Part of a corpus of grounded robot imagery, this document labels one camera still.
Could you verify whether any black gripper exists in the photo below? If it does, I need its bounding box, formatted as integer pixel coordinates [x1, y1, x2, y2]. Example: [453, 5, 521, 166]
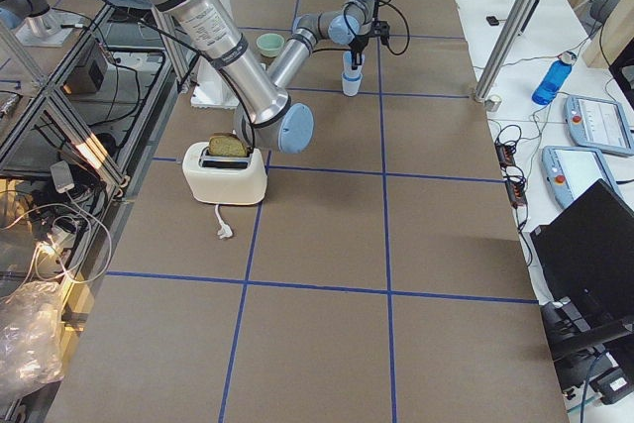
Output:
[349, 20, 390, 70]

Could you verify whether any blue cup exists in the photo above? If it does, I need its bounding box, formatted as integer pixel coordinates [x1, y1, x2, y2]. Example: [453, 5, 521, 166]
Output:
[342, 72, 363, 97]
[343, 51, 365, 80]

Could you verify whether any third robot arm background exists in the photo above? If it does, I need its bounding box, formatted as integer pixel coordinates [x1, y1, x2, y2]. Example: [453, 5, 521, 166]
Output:
[1, 0, 70, 48]

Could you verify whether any green bowl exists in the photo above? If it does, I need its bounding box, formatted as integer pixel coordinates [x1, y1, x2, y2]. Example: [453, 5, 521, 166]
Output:
[256, 33, 285, 58]

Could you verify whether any black computer mouse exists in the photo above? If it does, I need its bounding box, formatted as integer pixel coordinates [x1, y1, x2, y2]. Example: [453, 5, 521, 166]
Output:
[485, 16, 499, 26]

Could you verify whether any bread slice in toaster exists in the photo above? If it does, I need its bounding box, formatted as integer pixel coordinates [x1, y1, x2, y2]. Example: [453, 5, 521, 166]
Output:
[208, 133, 250, 158]

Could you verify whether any cream toaster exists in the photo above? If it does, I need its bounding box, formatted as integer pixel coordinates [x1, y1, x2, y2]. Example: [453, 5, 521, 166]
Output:
[182, 142, 267, 205]

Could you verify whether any blue water bottle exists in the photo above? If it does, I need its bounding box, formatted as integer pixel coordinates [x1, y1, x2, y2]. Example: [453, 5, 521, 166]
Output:
[531, 51, 578, 106]

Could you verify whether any orange black power strip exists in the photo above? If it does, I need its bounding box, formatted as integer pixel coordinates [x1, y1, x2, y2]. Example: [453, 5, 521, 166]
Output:
[494, 141, 527, 209]

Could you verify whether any lower teach pendant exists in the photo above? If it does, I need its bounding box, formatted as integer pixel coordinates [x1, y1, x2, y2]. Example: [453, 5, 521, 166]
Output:
[541, 146, 621, 209]

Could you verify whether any teach pendant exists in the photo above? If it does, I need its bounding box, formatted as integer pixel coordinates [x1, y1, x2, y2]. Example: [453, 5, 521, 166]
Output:
[541, 146, 621, 209]
[564, 95, 633, 157]

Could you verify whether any upper teach pendant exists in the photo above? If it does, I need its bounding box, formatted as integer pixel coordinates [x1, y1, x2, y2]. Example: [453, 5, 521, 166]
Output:
[564, 95, 633, 157]

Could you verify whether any black laptop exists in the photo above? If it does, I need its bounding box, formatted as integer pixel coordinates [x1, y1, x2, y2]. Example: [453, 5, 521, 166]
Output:
[530, 180, 633, 316]

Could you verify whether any black monitor stand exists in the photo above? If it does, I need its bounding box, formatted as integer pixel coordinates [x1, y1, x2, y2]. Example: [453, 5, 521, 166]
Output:
[541, 297, 633, 362]

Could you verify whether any crumpled plastic bag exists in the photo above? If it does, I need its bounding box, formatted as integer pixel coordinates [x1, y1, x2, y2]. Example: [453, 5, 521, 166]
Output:
[1, 281, 63, 403]

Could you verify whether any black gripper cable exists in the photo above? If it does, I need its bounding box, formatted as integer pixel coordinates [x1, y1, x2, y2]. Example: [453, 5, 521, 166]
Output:
[341, 0, 411, 56]

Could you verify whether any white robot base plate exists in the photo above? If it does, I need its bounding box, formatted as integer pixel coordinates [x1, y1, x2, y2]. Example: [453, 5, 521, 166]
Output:
[191, 59, 239, 109]

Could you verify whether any aluminium frame post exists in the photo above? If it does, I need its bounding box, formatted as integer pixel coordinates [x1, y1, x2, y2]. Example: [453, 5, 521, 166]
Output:
[473, 0, 536, 112]

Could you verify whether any white toaster plug cable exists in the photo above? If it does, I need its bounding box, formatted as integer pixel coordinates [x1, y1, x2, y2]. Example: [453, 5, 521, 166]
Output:
[213, 202, 237, 242]

